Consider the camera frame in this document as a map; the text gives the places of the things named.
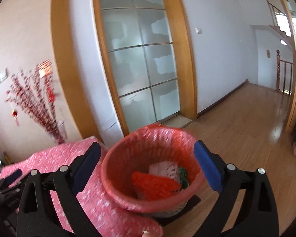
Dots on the white wall switch plate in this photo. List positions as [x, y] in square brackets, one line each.
[3, 75]

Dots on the frosted glass door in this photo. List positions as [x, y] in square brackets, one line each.
[141, 53]

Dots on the red fu ornament tassel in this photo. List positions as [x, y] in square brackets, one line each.
[45, 73]

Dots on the wooden stair railing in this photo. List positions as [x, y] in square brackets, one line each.
[284, 77]

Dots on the small red lantern ornament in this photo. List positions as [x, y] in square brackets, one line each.
[14, 114]

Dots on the orange lined trash basket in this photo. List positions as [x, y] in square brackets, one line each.
[154, 149]

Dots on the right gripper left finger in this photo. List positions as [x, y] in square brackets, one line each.
[37, 215]

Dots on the red floral tablecloth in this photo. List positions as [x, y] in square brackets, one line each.
[107, 217]

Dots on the glass vase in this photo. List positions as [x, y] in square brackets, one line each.
[60, 136]

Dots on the orange plastic bag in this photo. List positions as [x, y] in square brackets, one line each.
[153, 188]

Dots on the right hand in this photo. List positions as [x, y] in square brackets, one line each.
[147, 234]

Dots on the red berry branches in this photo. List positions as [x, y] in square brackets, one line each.
[27, 92]

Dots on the dark green plastic bag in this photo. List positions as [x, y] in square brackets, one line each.
[183, 176]

